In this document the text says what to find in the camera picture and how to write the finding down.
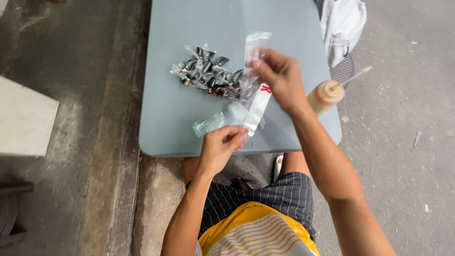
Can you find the person's right hand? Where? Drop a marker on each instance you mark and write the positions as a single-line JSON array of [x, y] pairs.
[[282, 80]]

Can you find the person's left hand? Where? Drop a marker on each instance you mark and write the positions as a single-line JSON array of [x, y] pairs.
[[218, 145]]

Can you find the person's right fingers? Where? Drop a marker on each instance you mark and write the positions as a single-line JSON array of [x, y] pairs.
[[261, 65]]

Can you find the clear plastic bag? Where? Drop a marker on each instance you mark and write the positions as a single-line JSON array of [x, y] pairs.
[[253, 71]]

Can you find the stack of clear plastic bags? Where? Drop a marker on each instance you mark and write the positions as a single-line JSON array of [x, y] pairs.
[[234, 113]]

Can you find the pile of bagged black parts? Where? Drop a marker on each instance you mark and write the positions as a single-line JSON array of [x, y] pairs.
[[209, 73]]

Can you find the plastic cup with drink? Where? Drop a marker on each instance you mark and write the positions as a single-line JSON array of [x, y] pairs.
[[325, 96]]

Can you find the black mesh stool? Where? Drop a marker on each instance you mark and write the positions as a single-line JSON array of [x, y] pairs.
[[342, 69]]

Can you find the white backpack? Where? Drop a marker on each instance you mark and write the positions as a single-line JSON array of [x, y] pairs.
[[341, 28]]

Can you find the white drinking straw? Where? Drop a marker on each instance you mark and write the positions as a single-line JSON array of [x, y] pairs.
[[352, 76]]

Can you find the white slipper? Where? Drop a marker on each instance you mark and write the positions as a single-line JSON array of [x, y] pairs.
[[278, 166]]

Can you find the black striped shorts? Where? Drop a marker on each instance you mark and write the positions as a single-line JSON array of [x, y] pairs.
[[261, 199]]

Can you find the yellow white striped shirt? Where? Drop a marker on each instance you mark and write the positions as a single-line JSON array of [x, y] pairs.
[[256, 231]]

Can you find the white box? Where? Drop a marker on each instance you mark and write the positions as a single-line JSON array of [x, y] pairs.
[[25, 121]]

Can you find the dark object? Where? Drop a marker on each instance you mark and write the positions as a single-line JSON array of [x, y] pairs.
[[12, 213]]

